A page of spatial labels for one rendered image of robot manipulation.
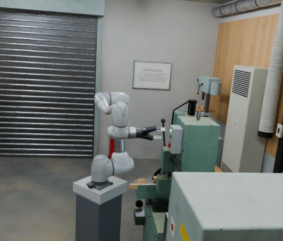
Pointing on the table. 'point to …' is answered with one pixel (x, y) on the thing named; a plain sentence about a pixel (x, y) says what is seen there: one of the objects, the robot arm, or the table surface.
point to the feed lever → (164, 145)
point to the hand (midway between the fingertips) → (162, 133)
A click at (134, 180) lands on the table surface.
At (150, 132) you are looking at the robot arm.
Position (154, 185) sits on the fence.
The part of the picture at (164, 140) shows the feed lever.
